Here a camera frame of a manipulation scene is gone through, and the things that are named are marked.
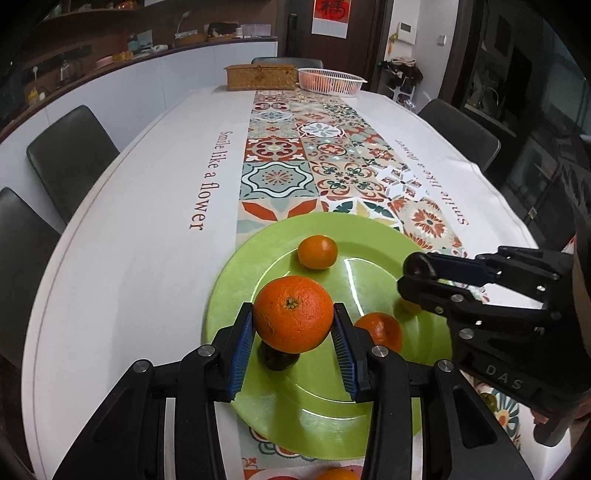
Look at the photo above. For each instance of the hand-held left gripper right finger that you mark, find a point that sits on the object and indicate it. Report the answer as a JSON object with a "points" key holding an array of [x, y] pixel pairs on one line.
{"points": [[346, 355]]}

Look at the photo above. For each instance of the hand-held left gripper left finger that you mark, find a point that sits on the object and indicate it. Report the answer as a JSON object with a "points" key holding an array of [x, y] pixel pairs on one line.
{"points": [[242, 350]]}

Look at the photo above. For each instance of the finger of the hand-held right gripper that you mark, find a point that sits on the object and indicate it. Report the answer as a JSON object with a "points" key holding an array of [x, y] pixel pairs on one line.
{"points": [[429, 295], [461, 270]]}

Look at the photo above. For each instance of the brown round fruit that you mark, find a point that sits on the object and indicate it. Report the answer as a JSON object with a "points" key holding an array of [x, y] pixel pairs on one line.
{"points": [[408, 307]]}

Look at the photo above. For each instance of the large orange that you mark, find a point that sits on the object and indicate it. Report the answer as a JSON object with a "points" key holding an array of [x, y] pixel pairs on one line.
{"points": [[293, 314]]}

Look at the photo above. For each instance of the green plate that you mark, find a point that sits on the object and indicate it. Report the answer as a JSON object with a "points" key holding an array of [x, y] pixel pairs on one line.
{"points": [[300, 406]]}

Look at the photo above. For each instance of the small orange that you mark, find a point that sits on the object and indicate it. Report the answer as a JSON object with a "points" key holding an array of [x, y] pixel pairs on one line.
{"points": [[337, 475]]}

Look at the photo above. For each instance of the dark grey chair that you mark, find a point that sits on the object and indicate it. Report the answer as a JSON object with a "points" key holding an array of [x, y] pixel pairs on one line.
{"points": [[461, 129], [23, 267], [286, 62], [71, 152]]}

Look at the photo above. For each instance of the patterned tablecloth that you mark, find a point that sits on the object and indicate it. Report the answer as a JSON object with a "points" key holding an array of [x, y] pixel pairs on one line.
{"points": [[152, 230]]}

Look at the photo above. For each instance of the pile of clothes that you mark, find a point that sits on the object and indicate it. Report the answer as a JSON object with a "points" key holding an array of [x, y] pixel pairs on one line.
{"points": [[401, 76]]}

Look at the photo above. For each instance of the white plastic basket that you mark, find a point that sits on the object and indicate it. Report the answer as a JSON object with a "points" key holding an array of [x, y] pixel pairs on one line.
{"points": [[330, 82]]}

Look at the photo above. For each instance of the dark wooden door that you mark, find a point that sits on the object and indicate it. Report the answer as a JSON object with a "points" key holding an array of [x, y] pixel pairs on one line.
{"points": [[360, 41]]}

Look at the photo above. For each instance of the woven wicker box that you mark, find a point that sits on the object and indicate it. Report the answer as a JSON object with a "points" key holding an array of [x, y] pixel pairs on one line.
{"points": [[261, 77]]}

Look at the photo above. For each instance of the white counter cabinet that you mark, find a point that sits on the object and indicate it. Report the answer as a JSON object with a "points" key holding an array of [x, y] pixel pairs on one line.
{"points": [[138, 78]]}

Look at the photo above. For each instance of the woven tray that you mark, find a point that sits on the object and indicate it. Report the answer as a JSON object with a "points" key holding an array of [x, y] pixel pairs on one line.
{"points": [[189, 38]]}

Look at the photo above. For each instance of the white desk lamp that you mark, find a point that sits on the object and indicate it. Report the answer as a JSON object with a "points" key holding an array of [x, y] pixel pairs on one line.
{"points": [[182, 25]]}

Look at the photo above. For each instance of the white wall control panel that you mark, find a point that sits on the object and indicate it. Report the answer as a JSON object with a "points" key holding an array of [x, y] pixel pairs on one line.
{"points": [[406, 33]]}

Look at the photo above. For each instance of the red and white wall poster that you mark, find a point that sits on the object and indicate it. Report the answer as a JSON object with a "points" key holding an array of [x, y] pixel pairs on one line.
{"points": [[328, 16]]}

